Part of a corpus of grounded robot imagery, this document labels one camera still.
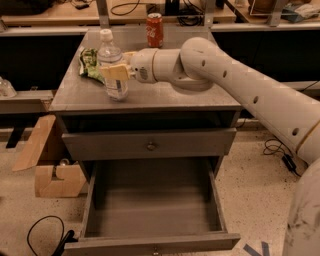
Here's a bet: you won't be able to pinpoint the clear plastic container left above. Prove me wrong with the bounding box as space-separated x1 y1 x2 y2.
0 77 17 99

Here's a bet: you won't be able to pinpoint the black cable on floor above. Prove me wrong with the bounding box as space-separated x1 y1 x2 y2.
26 215 78 256

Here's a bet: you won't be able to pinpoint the grey drawer cabinet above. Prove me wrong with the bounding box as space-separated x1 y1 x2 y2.
48 26 244 179

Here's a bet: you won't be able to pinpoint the closed grey top drawer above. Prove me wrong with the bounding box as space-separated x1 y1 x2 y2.
62 128 236 161

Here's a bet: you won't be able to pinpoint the red soda can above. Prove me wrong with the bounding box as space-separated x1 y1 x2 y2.
146 13 163 48

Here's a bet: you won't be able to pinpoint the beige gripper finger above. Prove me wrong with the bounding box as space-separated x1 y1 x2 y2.
99 64 133 81
123 51 136 62

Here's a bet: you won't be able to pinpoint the clear plastic water bottle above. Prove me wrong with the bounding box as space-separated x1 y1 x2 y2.
97 29 128 101

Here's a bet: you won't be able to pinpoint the cardboard box pieces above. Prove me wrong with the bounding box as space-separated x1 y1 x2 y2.
12 115 86 198

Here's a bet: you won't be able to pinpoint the black power cable right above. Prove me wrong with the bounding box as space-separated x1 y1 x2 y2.
262 138 303 178

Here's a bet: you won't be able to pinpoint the green chip bag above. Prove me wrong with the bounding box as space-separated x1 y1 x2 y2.
79 48 104 83

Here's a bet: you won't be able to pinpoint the open grey middle drawer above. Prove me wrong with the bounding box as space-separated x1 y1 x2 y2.
65 158 240 256

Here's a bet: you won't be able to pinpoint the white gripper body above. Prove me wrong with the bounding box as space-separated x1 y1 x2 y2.
130 48 158 83

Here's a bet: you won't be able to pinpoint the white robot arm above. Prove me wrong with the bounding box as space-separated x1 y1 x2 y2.
100 37 320 256

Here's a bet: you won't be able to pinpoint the wooden workbench behind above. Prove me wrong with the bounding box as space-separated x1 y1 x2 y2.
0 0 238 28

